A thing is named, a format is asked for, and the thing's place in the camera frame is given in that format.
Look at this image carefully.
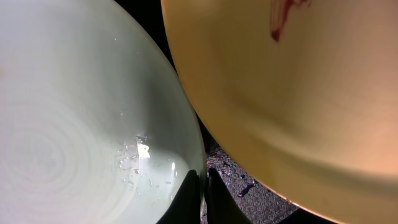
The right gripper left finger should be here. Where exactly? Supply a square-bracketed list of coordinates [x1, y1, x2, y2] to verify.
[157, 170, 201, 224]

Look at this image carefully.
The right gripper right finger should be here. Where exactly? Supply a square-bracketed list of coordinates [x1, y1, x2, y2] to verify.
[205, 168, 251, 224]

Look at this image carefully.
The light blue plate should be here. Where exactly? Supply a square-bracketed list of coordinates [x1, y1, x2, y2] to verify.
[1, 0, 206, 223]

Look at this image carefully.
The yellow plate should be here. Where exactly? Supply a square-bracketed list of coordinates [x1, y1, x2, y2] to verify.
[161, 0, 397, 223]

